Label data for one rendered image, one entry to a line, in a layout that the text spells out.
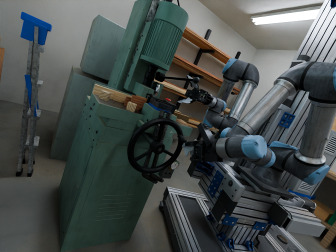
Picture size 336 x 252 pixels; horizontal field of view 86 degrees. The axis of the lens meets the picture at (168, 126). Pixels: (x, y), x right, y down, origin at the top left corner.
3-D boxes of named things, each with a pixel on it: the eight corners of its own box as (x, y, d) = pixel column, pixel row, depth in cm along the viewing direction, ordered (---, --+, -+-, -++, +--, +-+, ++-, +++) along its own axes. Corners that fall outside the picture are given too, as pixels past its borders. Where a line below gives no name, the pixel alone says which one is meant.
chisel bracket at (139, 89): (139, 100, 102) (144, 86, 100) (131, 94, 113) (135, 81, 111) (150, 103, 106) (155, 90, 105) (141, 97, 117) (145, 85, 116)
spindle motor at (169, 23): (146, 61, 92) (170, -3, 85) (135, 58, 106) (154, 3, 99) (173, 73, 102) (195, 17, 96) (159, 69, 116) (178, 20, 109)
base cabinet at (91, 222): (58, 253, 101) (95, 142, 87) (58, 186, 147) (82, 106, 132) (130, 239, 127) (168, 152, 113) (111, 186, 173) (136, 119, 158)
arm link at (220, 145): (224, 135, 63) (237, 139, 68) (213, 136, 66) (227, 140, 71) (224, 157, 61) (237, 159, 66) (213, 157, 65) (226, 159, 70)
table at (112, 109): (98, 122, 74) (102, 109, 73) (88, 102, 98) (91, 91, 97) (198, 143, 110) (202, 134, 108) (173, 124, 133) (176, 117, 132)
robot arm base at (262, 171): (264, 174, 110) (272, 160, 108) (284, 190, 96) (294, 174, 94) (245, 169, 105) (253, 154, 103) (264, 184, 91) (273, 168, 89)
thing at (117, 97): (113, 100, 99) (115, 93, 98) (112, 99, 101) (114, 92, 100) (187, 122, 132) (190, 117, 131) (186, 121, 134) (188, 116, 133)
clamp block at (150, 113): (147, 127, 87) (154, 110, 85) (137, 117, 98) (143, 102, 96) (171, 132, 96) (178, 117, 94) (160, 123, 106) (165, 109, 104)
